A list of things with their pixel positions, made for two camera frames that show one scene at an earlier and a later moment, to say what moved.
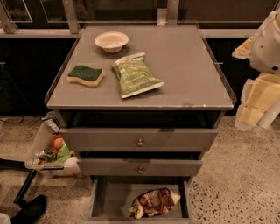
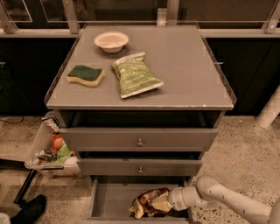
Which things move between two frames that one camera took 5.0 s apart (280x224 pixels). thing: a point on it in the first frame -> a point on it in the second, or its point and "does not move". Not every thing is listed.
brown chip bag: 154,202 does not move
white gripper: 266,53 -> 176,198
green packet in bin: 63,152 does not move
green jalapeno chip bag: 135,75 does not move
